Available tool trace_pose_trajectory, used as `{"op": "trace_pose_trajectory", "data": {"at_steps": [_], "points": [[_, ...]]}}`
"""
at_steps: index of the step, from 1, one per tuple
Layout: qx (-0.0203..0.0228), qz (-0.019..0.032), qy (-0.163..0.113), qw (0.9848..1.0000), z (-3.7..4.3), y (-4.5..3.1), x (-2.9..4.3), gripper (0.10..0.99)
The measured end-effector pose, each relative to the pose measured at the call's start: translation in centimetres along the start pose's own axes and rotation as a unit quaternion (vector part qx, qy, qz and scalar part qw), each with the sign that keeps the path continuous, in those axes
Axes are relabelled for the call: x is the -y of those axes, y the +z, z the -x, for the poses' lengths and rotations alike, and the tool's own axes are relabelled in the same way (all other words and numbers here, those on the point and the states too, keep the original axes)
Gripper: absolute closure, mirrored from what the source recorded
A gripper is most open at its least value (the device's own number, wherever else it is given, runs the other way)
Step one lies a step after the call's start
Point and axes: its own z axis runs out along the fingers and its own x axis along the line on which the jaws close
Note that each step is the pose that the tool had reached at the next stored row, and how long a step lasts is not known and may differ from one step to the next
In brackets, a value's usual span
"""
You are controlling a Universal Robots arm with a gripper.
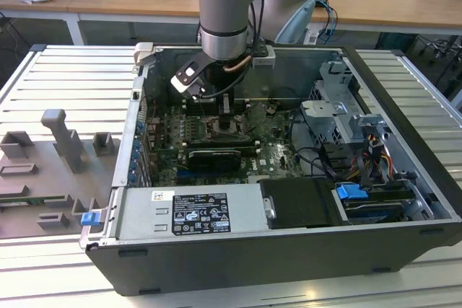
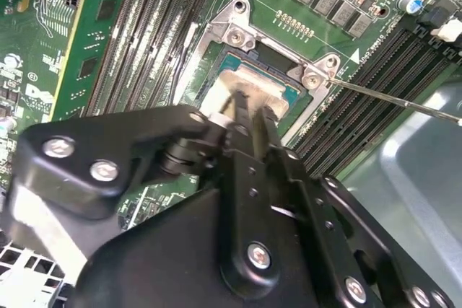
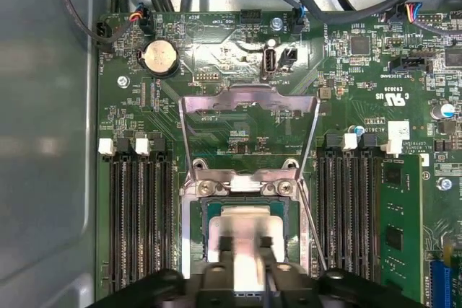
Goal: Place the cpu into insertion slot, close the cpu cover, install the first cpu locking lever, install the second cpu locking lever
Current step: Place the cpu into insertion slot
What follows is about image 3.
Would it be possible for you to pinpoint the internal USB port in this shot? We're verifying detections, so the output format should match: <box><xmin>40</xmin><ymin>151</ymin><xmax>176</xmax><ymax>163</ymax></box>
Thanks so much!
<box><xmin>262</xmin><ymin>46</ymin><xmax>279</xmax><ymax>76</ymax></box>

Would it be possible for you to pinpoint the silver CPU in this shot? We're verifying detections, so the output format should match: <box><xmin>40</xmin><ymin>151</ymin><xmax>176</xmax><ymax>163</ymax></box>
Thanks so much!
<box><xmin>204</xmin><ymin>200</ymin><xmax>300</xmax><ymax>293</ymax></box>

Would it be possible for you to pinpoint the black PC case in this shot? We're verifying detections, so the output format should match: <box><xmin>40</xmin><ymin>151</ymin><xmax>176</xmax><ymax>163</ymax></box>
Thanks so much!
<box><xmin>0</xmin><ymin>0</ymin><xmax>462</xmax><ymax>308</ymax></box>

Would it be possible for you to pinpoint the wire locking lever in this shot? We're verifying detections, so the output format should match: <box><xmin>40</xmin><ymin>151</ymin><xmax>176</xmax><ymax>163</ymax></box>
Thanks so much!
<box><xmin>301</xmin><ymin>185</ymin><xmax>329</xmax><ymax>273</ymax></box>

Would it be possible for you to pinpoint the coin cell battery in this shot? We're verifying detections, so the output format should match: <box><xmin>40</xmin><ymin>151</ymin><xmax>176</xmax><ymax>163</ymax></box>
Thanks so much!
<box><xmin>139</xmin><ymin>39</ymin><xmax>181</xmax><ymax>79</ymax></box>

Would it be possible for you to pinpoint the metal socket cover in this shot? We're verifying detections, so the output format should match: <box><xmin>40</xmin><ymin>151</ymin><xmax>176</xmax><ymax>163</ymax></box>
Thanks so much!
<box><xmin>178</xmin><ymin>83</ymin><xmax>322</xmax><ymax>193</ymax></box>

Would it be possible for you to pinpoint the black square chip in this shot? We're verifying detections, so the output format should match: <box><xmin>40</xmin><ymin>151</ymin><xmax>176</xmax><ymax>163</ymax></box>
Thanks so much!
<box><xmin>349</xmin><ymin>35</ymin><xmax>371</xmax><ymax>56</ymax></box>

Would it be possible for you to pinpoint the green motherboard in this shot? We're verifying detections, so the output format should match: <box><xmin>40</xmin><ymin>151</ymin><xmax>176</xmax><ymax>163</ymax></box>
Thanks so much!
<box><xmin>95</xmin><ymin>10</ymin><xmax>462</xmax><ymax>308</ymax></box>

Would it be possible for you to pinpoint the black pin header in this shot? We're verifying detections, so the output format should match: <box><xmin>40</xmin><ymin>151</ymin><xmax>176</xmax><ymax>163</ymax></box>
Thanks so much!
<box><xmin>240</xmin><ymin>8</ymin><xmax>263</xmax><ymax>24</ymax></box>

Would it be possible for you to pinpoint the white board sticker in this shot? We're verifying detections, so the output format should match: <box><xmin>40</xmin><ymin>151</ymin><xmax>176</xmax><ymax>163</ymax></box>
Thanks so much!
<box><xmin>386</xmin><ymin>121</ymin><xmax>411</xmax><ymax>139</ymax></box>

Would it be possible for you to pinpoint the black board connector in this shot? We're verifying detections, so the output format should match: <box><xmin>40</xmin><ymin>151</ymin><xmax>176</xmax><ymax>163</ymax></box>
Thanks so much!
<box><xmin>389</xmin><ymin>56</ymin><xmax>434</xmax><ymax>74</ymax></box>

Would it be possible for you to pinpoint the black RAM slot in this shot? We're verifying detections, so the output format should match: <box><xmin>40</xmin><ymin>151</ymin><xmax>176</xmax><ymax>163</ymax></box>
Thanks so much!
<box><xmin>153</xmin><ymin>137</ymin><xmax>175</xmax><ymax>280</ymax></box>
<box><xmin>317</xmin><ymin>133</ymin><xmax>336</xmax><ymax>275</ymax></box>
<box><xmin>117</xmin><ymin>137</ymin><xmax>137</xmax><ymax>283</ymax></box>
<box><xmin>134</xmin><ymin>136</ymin><xmax>155</xmax><ymax>283</ymax></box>
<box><xmin>97</xmin><ymin>137</ymin><xmax>123</xmax><ymax>283</ymax></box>
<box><xmin>336</xmin><ymin>132</ymin><xmax>358</xmax><ymax>280</ymax></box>
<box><xmin>355</xmin><ymin>133</ymin><xmax>376</xmax><ymax>283</ymax></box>
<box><xmin>373</xmin><ymin>137</ymin><xmax>404</xmax><ymax>283</ymax></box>

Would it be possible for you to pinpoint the green RAM stick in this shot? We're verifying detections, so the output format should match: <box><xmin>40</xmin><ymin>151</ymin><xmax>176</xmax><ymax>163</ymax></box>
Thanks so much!
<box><xmin>378</xmin><ymin>152</ymin><xmax>425</xmax><ymax>294</ymax></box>

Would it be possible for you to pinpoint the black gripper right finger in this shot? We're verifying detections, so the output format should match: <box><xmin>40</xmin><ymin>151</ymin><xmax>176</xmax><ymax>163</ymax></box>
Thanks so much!
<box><xmin>259</xmin><ymin>235</ymin><xmax>427</xmax><ymax>308</ymax></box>

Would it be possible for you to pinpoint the CPU socket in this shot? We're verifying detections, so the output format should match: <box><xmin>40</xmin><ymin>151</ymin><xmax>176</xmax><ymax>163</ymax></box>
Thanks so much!
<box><xmin>179</xmin><ymin>158</ymin><xmax>312</xmax><ymax>291</ymax></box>

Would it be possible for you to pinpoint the blue expansion slot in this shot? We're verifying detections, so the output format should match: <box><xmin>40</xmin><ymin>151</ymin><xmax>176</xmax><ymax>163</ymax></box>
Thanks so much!
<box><xmin>427</xmin><ymin>257</ymin><xmax>456</xmax><ymax>308</ymax></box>

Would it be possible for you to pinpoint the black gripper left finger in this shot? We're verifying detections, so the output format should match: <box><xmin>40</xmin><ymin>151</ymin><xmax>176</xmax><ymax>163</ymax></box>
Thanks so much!
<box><xmin>93</xmin><ymin>235</ymin><xmax>236</xmax><ymax>308</ymax></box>

